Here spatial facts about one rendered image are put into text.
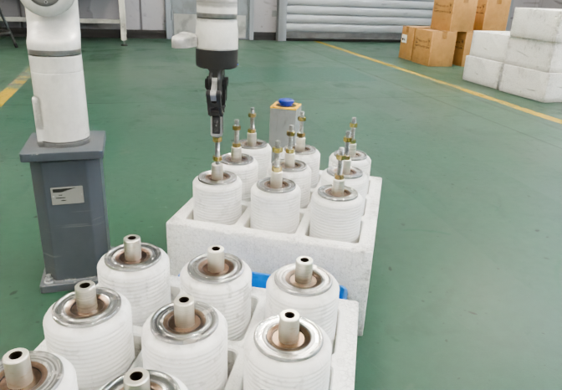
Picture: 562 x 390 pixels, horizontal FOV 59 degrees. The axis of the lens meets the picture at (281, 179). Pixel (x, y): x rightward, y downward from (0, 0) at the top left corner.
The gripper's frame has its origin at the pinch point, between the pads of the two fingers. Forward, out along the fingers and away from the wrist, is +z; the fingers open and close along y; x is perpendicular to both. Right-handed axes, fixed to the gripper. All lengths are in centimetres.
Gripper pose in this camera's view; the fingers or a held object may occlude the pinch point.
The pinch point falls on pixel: (217, 125)
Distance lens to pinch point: 95.2
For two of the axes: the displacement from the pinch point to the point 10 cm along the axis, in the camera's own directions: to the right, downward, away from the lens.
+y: -0.1, -3.6, 9.3
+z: -0.4, 9.3, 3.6
